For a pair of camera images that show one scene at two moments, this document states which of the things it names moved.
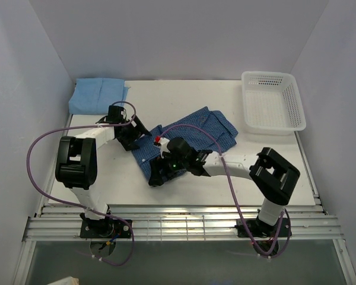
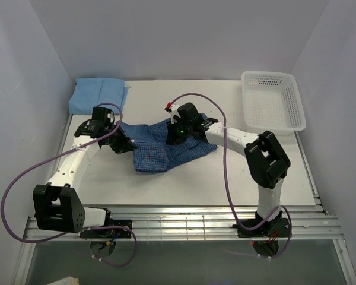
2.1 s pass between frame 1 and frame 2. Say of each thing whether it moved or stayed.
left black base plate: stayed
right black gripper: moved
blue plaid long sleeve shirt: moved
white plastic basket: stayed
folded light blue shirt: stayed
